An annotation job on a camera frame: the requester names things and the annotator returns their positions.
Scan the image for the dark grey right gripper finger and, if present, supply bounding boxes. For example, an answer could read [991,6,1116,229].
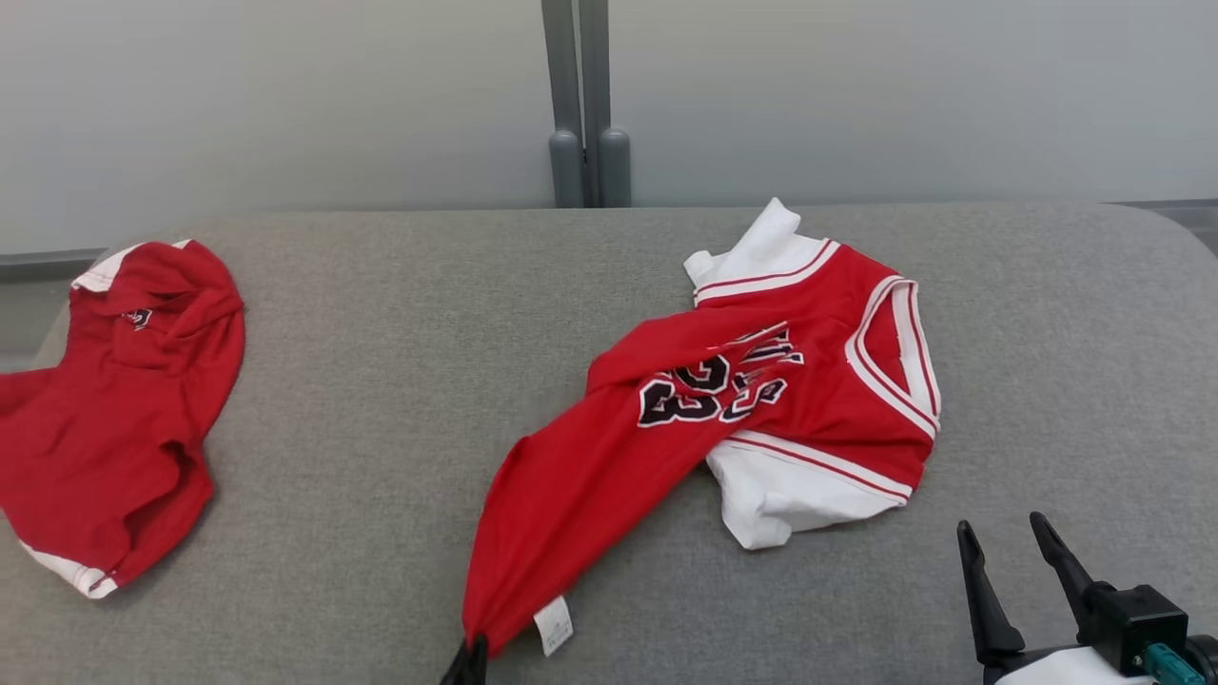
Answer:
[1030,512,1097,631]
[956,520,1027,669]

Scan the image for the red basketball jersey number 23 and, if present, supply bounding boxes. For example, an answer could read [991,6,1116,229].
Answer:
[462,197,943,658]

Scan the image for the grey fabric sofa cushion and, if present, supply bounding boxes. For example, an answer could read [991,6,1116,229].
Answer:
[0,202,1218,685]

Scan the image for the grey partition post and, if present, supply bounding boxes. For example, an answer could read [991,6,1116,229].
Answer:
[540,0,586,209]
[578,0,633,208]

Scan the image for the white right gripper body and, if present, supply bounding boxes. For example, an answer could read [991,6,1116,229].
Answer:
[983,647,1154,685]

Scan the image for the red shorts with white trim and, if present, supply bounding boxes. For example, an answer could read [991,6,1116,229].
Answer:
[0,238,246,600]

